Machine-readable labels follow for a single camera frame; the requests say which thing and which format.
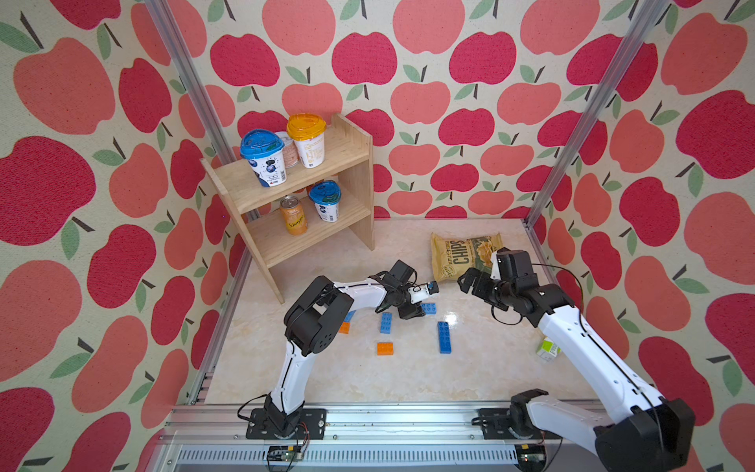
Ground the orange lid yogurt cup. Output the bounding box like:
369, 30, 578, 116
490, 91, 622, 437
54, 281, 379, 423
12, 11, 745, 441
287, 113, 326, 168

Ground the wooden two-tier shelf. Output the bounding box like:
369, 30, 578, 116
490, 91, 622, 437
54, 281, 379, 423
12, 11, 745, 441
202, 114, 375, 302

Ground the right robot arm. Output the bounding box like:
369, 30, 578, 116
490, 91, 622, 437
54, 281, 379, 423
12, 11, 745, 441
457, 248, 696, 471

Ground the right aluminium corner post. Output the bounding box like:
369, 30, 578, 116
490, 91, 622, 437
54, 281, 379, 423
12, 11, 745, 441
523, 0, 667, 232

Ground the left aluminium corner post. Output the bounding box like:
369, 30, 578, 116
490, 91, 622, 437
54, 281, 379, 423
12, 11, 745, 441
144, 0, 261, 223

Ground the aluminium front rail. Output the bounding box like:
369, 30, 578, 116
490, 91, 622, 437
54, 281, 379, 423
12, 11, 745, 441
146, 400, 656, 472

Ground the yellow chips bag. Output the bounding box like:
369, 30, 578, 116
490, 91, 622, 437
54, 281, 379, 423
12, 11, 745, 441
431, 233, 503, 282

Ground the orange soda can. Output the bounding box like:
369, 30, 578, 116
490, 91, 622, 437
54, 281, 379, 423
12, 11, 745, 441
280, 196, 308, 236

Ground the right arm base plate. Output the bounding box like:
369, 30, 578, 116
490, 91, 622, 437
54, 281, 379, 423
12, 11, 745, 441
471, 408, 560, 443

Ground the dark blue square lego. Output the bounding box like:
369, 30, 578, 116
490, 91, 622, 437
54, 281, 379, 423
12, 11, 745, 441
438, 337, 452, 354
438, 322, 450, 339

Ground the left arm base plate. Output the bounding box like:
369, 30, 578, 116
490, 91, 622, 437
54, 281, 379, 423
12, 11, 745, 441
246, 408, 328, 441

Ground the blue lid yogurt cup lower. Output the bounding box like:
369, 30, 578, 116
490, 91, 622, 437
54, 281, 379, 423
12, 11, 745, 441
309, 180, 342, 223

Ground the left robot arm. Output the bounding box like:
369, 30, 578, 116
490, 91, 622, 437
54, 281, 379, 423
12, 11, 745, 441
263, 261, 440, 436

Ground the orange square lego brick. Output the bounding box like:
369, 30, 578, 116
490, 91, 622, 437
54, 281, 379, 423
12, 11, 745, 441
377, 342, 394, 356

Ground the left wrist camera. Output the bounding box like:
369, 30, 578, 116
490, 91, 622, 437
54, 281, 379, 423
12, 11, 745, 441
409, 280, 440, 304

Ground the blue lid yogurt cup upper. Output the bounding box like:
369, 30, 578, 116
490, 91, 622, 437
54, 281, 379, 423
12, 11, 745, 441
240, 129, 287, 188

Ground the aluminium corner post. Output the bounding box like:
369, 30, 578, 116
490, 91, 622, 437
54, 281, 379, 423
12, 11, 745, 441
523, 0, 667, 232
144, 0, 261, 223

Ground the pink yogurt cup behind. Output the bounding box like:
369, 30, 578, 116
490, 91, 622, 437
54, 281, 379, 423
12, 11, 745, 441
276, 132, 300, 168

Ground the small green white carton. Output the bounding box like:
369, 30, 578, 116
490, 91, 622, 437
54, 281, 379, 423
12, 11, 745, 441
537, 336, 562, 363

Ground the blue lid yogurt cup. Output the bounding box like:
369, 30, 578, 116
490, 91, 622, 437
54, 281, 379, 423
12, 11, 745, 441
240, 129, 287, 188
309, 180, 342, 223

